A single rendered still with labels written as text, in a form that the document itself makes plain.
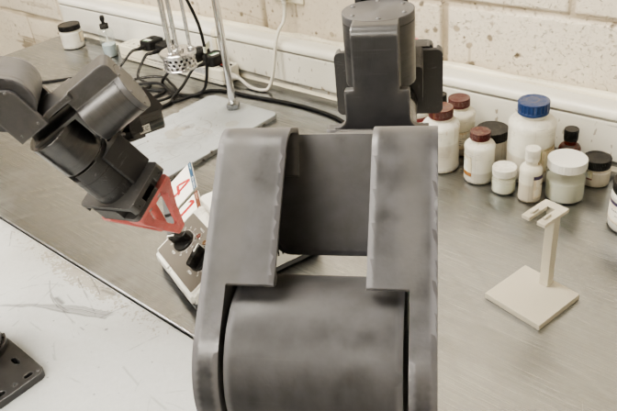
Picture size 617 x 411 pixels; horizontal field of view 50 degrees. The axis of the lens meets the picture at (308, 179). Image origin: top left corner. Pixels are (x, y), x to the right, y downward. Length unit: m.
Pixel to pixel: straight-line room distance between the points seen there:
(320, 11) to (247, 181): 1.14
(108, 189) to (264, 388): 0.55
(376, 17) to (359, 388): 0.33
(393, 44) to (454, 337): 0.43
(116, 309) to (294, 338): 0.70
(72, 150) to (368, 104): 0.36
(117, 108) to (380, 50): 0.33
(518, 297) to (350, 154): 0.60
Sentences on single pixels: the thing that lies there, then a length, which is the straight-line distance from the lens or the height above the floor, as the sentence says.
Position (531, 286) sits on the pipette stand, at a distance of 0.89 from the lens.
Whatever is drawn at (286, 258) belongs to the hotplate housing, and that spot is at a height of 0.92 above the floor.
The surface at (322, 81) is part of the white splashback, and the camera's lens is 1.40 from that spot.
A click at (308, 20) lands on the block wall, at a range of 1.43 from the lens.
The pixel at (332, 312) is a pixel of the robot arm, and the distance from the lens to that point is 0.25.
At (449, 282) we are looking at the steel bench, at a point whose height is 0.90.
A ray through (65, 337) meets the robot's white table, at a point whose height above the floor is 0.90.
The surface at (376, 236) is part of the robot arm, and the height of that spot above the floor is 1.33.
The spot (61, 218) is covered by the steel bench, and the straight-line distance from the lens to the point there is 1.17.
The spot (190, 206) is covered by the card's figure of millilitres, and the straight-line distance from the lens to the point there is 1.05.
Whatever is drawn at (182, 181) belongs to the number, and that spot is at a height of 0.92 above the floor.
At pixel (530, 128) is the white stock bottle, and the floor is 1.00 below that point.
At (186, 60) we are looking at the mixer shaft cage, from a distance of 1.27.
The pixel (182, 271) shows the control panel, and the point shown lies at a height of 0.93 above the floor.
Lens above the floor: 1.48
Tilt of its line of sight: 31 degrees down
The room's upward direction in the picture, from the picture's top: 7 degrees counter-clockwise
